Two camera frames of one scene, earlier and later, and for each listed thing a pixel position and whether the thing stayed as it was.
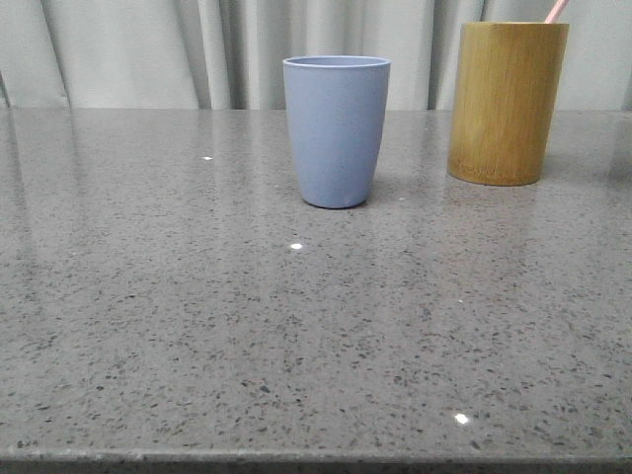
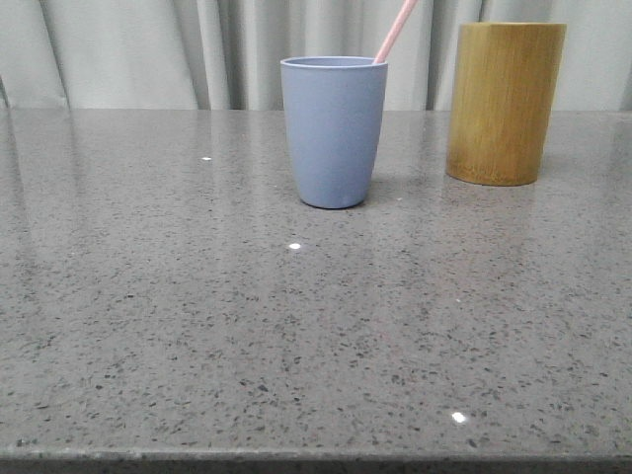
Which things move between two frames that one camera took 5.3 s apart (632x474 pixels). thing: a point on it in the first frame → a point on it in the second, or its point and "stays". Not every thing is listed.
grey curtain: x=227 y=55 stays
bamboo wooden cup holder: x=506 y=82 stays
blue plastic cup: x=338 y=107 stays
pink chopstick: x=556 y=11 → x=401 y=19
